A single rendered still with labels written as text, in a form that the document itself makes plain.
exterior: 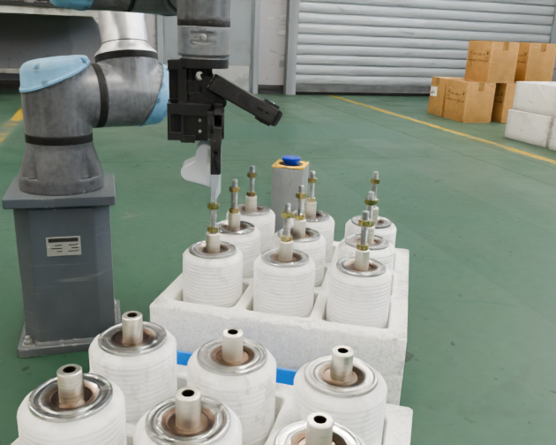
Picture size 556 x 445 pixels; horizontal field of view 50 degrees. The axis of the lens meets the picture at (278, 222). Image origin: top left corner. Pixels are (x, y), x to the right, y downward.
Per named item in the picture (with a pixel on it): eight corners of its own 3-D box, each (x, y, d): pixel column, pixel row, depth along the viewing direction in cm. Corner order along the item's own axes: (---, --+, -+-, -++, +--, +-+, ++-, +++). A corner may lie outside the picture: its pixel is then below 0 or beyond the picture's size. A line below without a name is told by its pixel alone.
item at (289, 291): (241, 368, 95) (244, 263, 89) (265, 342, 103) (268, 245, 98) (297, 382, 91) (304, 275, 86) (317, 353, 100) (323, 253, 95)
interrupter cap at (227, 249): (194, 262, 90) (194, 258, 89) (184, 245, 96) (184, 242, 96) (242, 258, 92) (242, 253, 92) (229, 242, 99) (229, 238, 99)
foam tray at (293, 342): (152, 404, 96) (148, 304, 91) (223, 305, 133) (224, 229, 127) (394, 447, 89) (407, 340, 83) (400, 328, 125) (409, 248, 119)
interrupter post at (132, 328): (117, 344, 66) (116, 318, 65) (128, 335, 68) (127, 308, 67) (137, 348, 65) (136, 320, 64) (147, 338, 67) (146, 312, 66)
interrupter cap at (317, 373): (296, 392, 58) (296, 386, 58) (311, 354, 65) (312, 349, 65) (372, 406, 56) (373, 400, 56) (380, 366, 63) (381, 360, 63)
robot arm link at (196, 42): (230, 27, 88) (230, 27, 80) (229, 60, 89) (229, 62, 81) (179, 26, 87) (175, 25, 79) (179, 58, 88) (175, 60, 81)
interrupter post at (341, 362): (326, 382, 60) (328, 354, 59) (331, 371, 62) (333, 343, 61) (350, 387, 59) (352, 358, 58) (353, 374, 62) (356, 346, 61)
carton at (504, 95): (527, 123, 463) (533, 83, 454) (500, 123, 456) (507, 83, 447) (503, 117, 490) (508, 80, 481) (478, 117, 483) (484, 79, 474)
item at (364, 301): (372, 355, 100) (382, 256, 95) (389, 388, 91) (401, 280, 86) (317, 357, 99) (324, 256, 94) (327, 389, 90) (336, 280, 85)
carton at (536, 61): (551, 84, 460) (558, 43, 451) (524, 83, 454) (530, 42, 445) (527, 80, 487) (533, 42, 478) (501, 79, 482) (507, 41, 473)
